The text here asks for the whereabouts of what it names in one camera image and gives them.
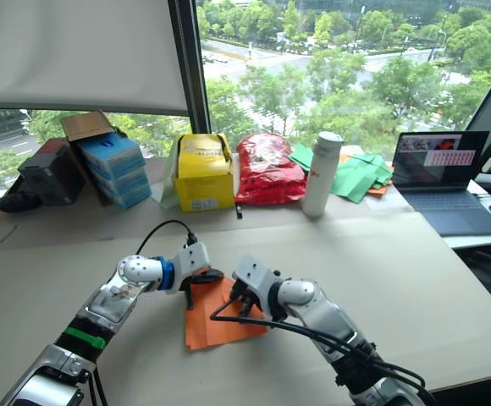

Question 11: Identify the yellow cardboard box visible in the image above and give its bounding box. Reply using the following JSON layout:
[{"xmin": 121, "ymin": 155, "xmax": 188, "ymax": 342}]
[{"xmin": 173, "ymin": 133, "xmax": 236, "ymax": 213}]

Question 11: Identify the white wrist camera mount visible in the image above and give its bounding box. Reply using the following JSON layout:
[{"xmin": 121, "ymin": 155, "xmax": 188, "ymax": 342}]
[
  {"xmin": 232, "ymin": 255, "xmax": 283, "ymax": 315},
  {"xmin": 171, "ymin": 243, "xmax": 212, "ymax": 294}
]

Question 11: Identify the white roller blind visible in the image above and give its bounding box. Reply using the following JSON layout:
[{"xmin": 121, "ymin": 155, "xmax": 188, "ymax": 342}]
[{"xmin": 0, "ymin": 0, "xmax": 189, "ymax": 117}]

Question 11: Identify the small green paper pile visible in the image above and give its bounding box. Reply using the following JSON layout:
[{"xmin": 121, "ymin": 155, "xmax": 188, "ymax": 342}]
[{"xmin": 290, "ymin": 143, "xmax": 315, "ymax": 173}]

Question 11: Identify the dark grey laptop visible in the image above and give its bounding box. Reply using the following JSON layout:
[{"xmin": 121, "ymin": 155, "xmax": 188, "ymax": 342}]
[{"xmin": 391, "ymin": 130, "xmax": 491, "ymax": 237}]

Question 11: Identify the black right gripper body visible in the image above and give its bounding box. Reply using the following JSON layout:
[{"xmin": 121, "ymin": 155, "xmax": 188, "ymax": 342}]
[{"xmin": 230, "ymin": 281, "xmax": 258, "ymax": 306}]

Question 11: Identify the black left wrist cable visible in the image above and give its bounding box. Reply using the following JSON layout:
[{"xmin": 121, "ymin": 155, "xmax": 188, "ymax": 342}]
[{"xmin": 136, "ymin": 219, "xmax": 199, "ymax": 255}]

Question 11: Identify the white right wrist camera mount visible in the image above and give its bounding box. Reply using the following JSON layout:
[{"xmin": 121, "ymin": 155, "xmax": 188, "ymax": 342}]
[{"xmin": 232, "ymin": 255, "xmax": 283, "ymax": 315}]

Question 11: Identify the dark window frame post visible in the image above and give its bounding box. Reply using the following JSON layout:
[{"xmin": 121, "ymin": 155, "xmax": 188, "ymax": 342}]
[{"xmin": 168, "ymin": 0, "xmax": 212, "ymax": 134}]

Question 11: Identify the white water bottle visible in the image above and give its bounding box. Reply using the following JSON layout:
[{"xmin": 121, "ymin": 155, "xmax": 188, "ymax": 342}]
[{"xmin": 302, "ymin": 130, "xmax": 345, "ymax": 219}]

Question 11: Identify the large green paper pile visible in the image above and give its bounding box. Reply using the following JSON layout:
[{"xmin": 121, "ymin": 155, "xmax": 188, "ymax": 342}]
[{"xmin": 332, "ymin": 152, "xmax": 394, "ymax": 205}]

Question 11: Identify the brown cardboard box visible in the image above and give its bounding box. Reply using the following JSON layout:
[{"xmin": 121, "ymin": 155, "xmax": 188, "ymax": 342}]
[{"xmin": 60, "ymin": 110, "xmax": 128, "ymax": 208}]

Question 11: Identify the light green plastic bag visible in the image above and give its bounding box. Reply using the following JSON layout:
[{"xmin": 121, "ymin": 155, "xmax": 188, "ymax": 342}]
[{"xmin": 150, "ymin": 139, "xmax": 183, "ymax": 211}]

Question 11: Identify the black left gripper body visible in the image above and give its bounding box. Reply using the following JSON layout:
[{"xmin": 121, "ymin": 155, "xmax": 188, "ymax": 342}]
[{"xmin": 185, "ymin": 269, "xmax": 225, "ymax": 291}]

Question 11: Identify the black bag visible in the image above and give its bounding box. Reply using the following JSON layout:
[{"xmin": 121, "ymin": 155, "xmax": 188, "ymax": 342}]
[{"xmin": 0, "ymin": 175, "xmax": 42, "ymax": 213}]

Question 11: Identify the red plastic bag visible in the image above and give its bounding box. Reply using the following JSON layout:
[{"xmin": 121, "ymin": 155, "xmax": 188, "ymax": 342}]
[{"xmin": 234, "ymin": 133, "xmax": 307, "ymax": 206}]

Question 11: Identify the orange paper sheet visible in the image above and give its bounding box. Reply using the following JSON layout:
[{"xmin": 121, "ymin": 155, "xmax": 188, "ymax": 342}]
[{"xmin": 185, "ymin": 270, "xmax": 269, "ymax": 351}]

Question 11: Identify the blue tissue pack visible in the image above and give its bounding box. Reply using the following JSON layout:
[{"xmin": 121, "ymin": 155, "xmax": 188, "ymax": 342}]
[
  {"xmin": 97, "ymin": 181, "xmax": 152, "ymax": 211},
  {"xmin": 88, "ymin": 167, "xmax": 150, "ymax": 195},
  {"xmin": 77, "ymin": 134, "xmax": 147, "ymax": 181}
]

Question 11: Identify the white side desk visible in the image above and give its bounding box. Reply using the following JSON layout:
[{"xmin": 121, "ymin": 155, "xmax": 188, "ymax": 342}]
[{"xmin": 366, "ymin": 177, "xmax": 491, "ymax": 250}]

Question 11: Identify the black box with red top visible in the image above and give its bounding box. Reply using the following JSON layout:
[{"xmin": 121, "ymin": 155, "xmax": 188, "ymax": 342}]
[{"xmin": 18, "ymin": 138, "xmax": 86, "ymax": 207}]

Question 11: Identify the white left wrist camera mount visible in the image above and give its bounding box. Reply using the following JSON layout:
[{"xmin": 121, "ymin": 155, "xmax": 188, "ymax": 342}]
[{"xmin": 171, "ymin": 243, "xmax": 212, "ymax": 294}]

